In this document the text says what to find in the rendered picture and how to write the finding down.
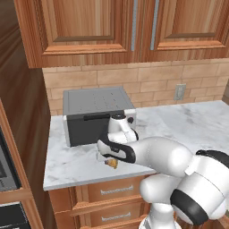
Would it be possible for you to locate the yellow-brown onion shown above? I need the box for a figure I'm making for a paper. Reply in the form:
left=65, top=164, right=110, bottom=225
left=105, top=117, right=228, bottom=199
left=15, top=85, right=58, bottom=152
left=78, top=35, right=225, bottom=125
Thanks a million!
left=104, top=158, right=120, bottom=170

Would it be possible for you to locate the grey built-in microwave oven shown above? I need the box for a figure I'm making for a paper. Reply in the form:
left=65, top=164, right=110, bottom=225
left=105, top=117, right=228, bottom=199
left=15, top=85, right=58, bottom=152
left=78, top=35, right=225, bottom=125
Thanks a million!
left=0, top=127, right=22, bottom=192

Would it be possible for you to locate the grey cupboard door handle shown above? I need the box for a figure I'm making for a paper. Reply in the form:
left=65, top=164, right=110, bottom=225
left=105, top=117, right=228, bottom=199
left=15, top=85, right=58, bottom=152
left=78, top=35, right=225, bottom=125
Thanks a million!
left=149, top=0, right=160, bottom=51
left=131, top=0, right=139, bottom=52

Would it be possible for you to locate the black built-in oven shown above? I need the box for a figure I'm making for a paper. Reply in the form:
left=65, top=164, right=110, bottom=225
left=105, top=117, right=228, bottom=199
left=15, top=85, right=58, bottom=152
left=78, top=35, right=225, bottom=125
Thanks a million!
left=0, top=201, right=32, bottom=229

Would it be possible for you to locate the wooden wall cupboard door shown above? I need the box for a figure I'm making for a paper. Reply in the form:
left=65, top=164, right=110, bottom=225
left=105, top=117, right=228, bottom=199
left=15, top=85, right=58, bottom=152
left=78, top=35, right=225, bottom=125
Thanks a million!
left=142, top=0, right=229, bottom=63
left=13, top=0, right=141, bottom=69

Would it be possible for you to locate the tall wooden oven cabinet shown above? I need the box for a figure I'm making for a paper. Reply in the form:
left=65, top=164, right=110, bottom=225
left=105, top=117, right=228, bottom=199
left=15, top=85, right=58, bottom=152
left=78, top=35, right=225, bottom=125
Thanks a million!
left=0, top=0, right=58, bottom=229

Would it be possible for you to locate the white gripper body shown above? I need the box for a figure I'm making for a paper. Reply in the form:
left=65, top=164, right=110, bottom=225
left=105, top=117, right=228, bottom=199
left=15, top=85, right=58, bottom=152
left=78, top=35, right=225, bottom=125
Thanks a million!
left=96, top=151, right=106, bottom=164

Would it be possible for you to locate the black toaster oven door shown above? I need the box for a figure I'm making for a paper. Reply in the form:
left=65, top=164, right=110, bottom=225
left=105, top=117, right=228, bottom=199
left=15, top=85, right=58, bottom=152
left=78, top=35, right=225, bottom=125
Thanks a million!
left=65, top=113, right=113, bottom=148

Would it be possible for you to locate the black toaster oven door handle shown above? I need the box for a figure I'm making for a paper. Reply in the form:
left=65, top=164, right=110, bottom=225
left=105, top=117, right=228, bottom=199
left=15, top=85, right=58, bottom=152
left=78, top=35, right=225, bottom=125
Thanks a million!
left=82, top=113, right=112, bottom=122

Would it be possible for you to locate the silver drawer handle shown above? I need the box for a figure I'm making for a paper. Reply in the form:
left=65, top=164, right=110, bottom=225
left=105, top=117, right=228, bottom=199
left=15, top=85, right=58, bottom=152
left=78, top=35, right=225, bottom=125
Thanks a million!
left=99, top=184, right=134, bottom=197
left=100, top=211, right=132, bottom=223

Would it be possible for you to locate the wooden drawer front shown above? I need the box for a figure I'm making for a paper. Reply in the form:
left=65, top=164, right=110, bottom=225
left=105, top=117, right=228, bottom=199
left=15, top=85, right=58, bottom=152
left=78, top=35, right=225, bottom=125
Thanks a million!
left=89, top=203, right=148, bottom=228
left=87, top=177, right=145, bottom=204

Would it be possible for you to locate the grey toaster oven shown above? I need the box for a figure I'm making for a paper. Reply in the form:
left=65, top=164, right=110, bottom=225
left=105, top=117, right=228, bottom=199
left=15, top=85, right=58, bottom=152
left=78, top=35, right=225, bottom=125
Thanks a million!
left=62, top=86, right=138, bottom=148

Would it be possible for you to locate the grey wall socket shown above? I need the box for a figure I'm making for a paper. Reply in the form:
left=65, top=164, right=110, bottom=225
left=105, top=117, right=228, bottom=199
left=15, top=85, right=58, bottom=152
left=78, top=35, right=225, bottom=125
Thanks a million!
left=174, top=83, right=187, bottom=102

